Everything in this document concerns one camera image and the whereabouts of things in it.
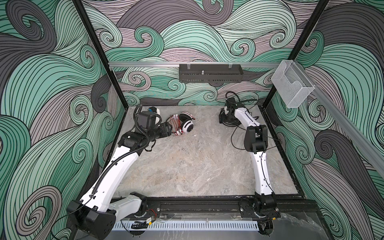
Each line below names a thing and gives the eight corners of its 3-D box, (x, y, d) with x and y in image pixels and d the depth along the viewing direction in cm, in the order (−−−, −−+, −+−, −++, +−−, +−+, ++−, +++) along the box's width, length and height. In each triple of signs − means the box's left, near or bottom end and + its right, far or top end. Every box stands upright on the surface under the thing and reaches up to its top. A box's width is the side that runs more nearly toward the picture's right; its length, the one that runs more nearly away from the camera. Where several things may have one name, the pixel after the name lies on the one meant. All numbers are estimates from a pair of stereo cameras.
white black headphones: (176, 136, 104) (176, 128, 97) (177, 119, 114) (177, 111, 107) (194, 136, 104) (195, 128, 97) (194, 119, 114) (194, 111, 107)
